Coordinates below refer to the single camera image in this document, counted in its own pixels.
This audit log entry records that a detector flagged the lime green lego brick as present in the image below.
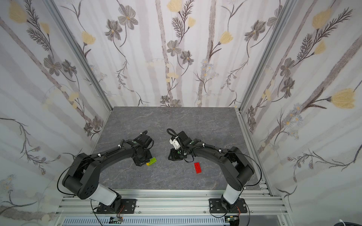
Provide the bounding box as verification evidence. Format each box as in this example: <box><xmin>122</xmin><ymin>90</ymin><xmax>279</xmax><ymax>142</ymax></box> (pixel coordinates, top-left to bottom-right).
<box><xmin>146</xmin><ymin>157</ymin><xmax>157</xmax><ymax>166</ymax></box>

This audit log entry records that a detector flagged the red lego brick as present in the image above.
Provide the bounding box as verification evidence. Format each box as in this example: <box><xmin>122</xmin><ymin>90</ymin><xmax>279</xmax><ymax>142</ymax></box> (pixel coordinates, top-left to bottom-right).
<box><xmin>194</xmin><ymin>163</ymin><xmax>202</xmax><ymax>174</ymax></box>

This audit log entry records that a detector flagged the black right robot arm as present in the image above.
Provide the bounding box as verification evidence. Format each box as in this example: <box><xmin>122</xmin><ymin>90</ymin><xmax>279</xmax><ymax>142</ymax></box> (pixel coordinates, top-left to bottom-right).
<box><xmin>166</xmin><ymin>128</ymin><xmax>255</xmax><ymax>209</ymax></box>

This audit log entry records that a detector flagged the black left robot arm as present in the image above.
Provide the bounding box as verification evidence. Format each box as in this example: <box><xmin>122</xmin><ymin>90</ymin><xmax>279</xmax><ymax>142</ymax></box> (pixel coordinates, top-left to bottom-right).
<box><xmin>61</xmin><ymin>138</ymin><xmax>154</xmax><ymax>200</ymax></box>

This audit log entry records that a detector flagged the left circuit board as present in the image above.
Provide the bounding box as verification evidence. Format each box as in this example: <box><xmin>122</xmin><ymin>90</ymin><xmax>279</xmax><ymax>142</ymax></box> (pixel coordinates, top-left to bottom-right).
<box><xmin>108</xmin><ymin>217</ymin><xmax>123</xmax><ymax>224</ymax></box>

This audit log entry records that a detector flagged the circuit board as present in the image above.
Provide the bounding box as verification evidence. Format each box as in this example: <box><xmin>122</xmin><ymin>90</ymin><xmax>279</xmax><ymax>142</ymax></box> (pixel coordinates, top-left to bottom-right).
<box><xmin>225</xmin><ymin>216</ymin><xmax>240</xmax><ymax>226</ymax></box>
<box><xmin>108</xmin><ymin>217</ymin><xmax>123</xmax><ymax>224</ymax></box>

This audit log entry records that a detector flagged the right circuit board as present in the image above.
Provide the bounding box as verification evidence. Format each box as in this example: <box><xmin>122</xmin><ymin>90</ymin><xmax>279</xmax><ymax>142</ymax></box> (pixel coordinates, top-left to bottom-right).
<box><xmin>225</xmin><ymin>216</ymin><xmax>240</xmax><ymax>226</ymax></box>

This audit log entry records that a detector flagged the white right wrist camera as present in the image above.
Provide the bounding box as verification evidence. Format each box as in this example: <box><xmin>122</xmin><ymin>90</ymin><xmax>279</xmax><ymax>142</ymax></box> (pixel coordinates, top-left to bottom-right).
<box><xmin>169</xmin><ymin>138</ymin><xmax>181</xmax><ymax>150</ymax></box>

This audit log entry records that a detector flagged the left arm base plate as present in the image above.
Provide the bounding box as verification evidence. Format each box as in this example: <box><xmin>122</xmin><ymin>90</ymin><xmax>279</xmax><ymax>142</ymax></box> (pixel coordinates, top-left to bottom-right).
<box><xmin>95</xmin><ymin>199</ymin><xmax>137</xmax><ymax>214</ymax></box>

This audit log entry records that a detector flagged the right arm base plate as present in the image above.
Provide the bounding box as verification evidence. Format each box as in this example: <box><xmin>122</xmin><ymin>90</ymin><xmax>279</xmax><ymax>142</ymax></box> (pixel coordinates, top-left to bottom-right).
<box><xmin>208</xmin><ymin>198</ymin><xmax>248</xmax><ymax>214</ymax></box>

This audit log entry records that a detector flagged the aluminium frame rail front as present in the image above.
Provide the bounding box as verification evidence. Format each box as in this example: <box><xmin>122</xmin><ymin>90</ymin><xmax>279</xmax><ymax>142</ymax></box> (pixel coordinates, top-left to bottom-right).
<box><xmin>54</xmin><ymin>182</ymin><xmax>292</xmax><ymax>226</ymax></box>

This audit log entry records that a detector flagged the white perforated cable duct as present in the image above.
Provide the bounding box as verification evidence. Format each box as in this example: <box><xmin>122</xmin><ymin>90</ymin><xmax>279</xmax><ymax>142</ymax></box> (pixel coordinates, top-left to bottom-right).
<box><xmin>62</xmin><ymin>216</ymin><xmax>226</xmax><ymax>226</ymax></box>

